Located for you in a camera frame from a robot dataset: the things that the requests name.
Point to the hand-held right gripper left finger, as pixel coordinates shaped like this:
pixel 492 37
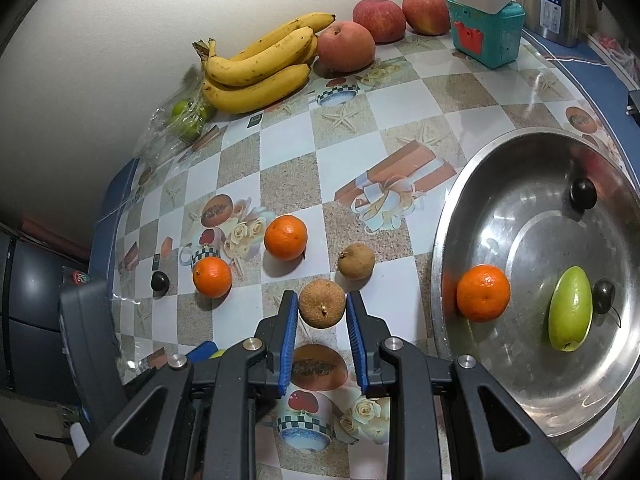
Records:
pixel 289 340

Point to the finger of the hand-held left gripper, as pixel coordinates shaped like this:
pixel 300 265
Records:
pixel 200 351

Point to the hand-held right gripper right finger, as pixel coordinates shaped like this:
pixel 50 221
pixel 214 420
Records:
pixel 356 340

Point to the brown longan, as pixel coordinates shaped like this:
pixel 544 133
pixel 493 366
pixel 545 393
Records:
pixel 322 303
pixel 356 261

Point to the orange mandarin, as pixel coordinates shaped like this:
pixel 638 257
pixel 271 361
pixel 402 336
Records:
pixel 483 293
pixel 285 236
pixel 212 277

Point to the round steel basin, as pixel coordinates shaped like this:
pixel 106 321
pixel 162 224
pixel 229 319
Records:
pixel 540 280

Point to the dark grey cabinet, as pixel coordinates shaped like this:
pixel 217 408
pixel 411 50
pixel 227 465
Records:
pixel 30 310

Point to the clear bag of green fruit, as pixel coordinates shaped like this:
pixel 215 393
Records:
pixel 185 120

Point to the yellow banana bunch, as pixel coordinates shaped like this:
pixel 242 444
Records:
pixel 260 67

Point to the red apple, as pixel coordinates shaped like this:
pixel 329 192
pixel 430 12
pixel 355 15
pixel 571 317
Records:
pixel 346 46
pixel 426 10
pixel 379 19

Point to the teal plastic box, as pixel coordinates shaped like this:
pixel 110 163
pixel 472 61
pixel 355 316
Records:
pixel 492 35

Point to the black power adapter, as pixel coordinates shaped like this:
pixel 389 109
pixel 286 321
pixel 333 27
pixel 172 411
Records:
pixel 634 107

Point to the pink plastic bag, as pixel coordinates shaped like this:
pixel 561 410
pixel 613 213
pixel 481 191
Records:
pixel 615 47

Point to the stainless steel thermos jug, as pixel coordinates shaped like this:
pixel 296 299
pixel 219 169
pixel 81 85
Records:
pixel 550 0

